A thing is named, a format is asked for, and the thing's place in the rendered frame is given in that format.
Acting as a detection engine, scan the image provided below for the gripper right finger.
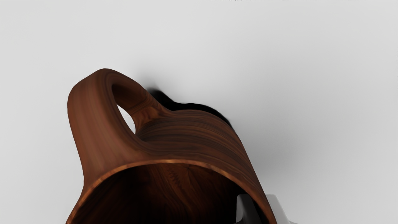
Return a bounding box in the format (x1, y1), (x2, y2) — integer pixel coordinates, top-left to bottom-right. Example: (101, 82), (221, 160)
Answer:
(265, 194), (295, 224)

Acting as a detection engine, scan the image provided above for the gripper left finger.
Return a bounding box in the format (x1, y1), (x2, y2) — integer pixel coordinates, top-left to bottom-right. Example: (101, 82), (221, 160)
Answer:
(236, 194), (262, 224)

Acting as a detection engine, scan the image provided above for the brown wooden mug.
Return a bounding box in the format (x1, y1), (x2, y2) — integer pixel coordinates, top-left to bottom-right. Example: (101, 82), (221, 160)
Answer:
(66, 68), (278, 224)

